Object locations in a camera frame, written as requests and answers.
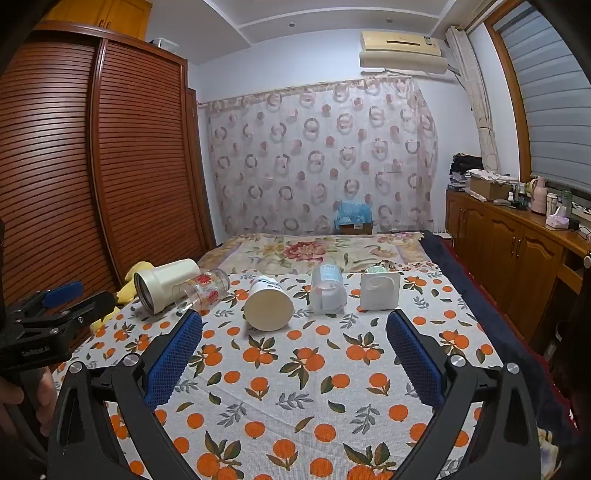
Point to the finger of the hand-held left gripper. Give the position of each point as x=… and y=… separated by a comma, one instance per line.
x=92, y=302
x=64, y=290

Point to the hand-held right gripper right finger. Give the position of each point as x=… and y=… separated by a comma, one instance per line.
x=415, y=364

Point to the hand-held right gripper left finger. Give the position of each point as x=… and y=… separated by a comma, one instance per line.
x=170, y=357

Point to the white paper cup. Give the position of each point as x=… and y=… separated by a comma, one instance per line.
x=268, y=307

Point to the cream plastic cup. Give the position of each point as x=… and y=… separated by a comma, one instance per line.
x=161, y=286

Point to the glass cup with red print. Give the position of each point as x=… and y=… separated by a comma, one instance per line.
x=207, y=290

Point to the white square-based cup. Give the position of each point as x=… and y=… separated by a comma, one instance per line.
x=378, y=291

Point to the translucent plastic cup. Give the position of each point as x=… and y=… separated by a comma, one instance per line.
x=328, y=290

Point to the person's left hand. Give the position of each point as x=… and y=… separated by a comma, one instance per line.
x=46, y=401

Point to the yellow cloth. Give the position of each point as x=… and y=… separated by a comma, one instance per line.
x=124, y=291

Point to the dark blue blanket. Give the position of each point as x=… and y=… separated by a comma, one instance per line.
x=461, y=272

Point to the orange fruit print cloth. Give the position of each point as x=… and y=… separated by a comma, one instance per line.
x=295, y=392

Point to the wooden sideboard cabinet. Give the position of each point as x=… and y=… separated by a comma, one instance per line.
x=498, y=249

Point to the brown slatted wooden wardrobe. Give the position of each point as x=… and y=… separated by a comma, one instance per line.
x=138, y=161

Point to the small cardboard box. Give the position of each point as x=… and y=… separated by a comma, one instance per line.
x=355, y=229

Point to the floral blanket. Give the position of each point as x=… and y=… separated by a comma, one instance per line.
x=300, y=251

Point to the blue plastic bag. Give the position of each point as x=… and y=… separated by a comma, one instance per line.
x=353, y=212

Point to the open cardboard box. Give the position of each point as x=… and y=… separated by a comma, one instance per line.
x=489, y=188

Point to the folded floral cloth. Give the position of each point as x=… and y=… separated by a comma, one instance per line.
x=489, y=174

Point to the pink tissue box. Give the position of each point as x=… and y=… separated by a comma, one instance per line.
x=558, y=218

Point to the dark clothes pile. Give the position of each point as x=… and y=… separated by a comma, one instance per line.
x=465, y=165

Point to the pink thermos jug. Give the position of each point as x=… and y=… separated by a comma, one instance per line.
x=539, y=196

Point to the circle pattern sheer curtain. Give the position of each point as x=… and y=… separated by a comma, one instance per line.
x=300, y=161

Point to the tied beige window curtain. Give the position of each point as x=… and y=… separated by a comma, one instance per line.
x=487, y=134

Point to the clear plastic storage box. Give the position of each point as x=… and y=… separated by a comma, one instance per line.
x=166, y=43

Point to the light wooden overhead cabinet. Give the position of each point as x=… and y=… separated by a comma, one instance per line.
x=106, y=14

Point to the grey window blind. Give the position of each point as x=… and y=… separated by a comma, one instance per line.
x=549, y=101

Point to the white air conditioner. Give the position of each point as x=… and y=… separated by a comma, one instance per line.
x=397, y=44

